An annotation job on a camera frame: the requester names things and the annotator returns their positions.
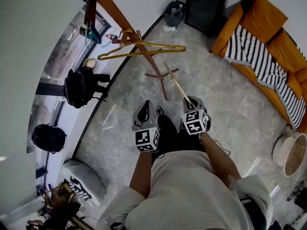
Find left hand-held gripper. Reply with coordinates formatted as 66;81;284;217
131;100;161;153

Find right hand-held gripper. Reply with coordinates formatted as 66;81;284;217
180;95;212;136

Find gold wire clothes hanger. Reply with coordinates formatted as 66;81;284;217
97;28;187;61

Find brown wooden coat stand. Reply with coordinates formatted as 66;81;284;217
35;0;179;101

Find person's right forearm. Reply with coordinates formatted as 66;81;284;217
200;131;242;184

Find person's left forearm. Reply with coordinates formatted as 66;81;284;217
129;149;157;199

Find teal plastic hanger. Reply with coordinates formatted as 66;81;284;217
84;22;103;44

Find person's black trousers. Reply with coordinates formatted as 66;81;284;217
153;115;207;167

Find person's white shirt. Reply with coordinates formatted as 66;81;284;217
95;149;274;230

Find large black backpack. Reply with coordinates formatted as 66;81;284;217
64;67;111;109

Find black white striped blanket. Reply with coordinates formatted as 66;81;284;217
224;24;307;132

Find black white striped cloth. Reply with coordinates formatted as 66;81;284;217
69;175;93;205

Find small black backpack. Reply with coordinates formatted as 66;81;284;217
31;124;68;154

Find round white wooden basket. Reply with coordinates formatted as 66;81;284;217
272;130;307;177

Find grey crate with bottles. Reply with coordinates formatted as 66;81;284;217
163;0;187;29

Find small wooden rack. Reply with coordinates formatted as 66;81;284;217
39;179;75;208

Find black cabinet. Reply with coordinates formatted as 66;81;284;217
184;0;232;37

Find orange sofa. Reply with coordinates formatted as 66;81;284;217
210;0;307;134

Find black floor cable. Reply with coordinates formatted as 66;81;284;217
213;139;231;156

